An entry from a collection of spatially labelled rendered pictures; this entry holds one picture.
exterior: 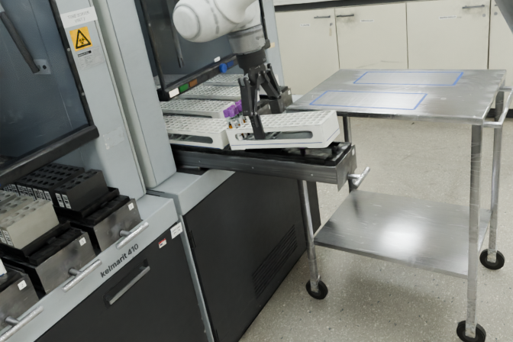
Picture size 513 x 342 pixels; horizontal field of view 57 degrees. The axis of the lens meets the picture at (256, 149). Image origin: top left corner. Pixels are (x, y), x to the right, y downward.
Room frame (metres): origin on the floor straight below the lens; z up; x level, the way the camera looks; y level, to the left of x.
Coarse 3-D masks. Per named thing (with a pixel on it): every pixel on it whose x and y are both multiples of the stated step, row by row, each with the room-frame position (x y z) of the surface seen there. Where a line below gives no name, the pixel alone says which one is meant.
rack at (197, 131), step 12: (168, 120) 1.44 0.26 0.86; (180, 120) 1.42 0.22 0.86; (192, 120) 1.40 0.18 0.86; (204, 120) 1.38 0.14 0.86; (216, 120) 1.36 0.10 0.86; (168, 132) 1.35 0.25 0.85; (180, 132) 1.33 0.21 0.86; (192, 132) 1.30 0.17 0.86; (204, 132) 1.27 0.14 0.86; (216, 132) 1.25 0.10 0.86; (192, 144) 1.30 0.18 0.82; (204, 144) 1.28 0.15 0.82; (216, 144) 1.25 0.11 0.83
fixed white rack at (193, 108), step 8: (160, 104) 1.63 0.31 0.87; (168, 104) 1.63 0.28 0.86; (176, 104) 1.61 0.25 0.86; (184, 104) 1.58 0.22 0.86; (192, 104) 1.57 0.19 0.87; (200, 104) 1.55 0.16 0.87; (208, 104) 1.55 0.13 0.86; (216, 104) 1.53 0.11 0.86; (224, 104) 1.51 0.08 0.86; (232, 104) 1.50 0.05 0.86; (168, 112) 1.55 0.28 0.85; (176, 112) 1.53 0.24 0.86; (184, 112) 1.51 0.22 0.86; (192, 112) 1.49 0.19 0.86; (200, 112) 1.47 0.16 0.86; (208, 112) 1.45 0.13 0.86; (216, 112) 1.44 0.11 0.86
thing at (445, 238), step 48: (336, 96) 1.52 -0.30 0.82; (384, 96) 1.44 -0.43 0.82; (432, 96) 1.36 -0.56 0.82; (480, 96) 1.29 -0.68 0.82; (480, 144) 1.14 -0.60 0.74; (336, 240) 1.47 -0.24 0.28; (384, 240) 1.42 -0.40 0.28; (432, 240) 1.37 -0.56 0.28; (480, 240) 1.33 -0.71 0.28; (480, 336) 1.13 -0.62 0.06
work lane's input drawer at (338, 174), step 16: (176, 144) 1.34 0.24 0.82; (336, 144) 1.15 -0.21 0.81; (176, 160) 1.33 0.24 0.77; (192, 160) 1.29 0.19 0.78; (208, 160) 1.25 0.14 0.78; (224, 160) 1.22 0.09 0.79; (240, 160) 1.19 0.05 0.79; (256, 160) 1.16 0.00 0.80; (272, 160) 1.13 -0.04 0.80; (288, 160) 1.12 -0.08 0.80; (304, 160) 1.09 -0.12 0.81; (320, 160) 1.06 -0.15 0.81; (336, 160) 1.05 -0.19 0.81; (352, 160) 1.12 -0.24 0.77; (288, 176) 1.11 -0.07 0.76; (304, 176) 1.08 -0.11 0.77; (320, 176) 1.06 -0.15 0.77; (336, 176) 1.03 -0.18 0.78; (352, 176) 1.07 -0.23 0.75
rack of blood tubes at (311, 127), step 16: (304, 112) 1.20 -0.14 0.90; (320, 112) 1.17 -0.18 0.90; (240, 128) 1.20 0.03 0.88; (272, 128) 1.15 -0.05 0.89; (288, 128) 1.12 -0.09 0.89; (304, 128) 1.09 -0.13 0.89; (320, 128) 1.07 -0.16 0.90; (336, 128) 1.13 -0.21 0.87; (240, 144) 1.21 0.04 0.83; (272, 144) 1.15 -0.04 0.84; (288, 144) 1.12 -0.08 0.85; (304, 144) 1.10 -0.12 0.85; (320, 144) 1.07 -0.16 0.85
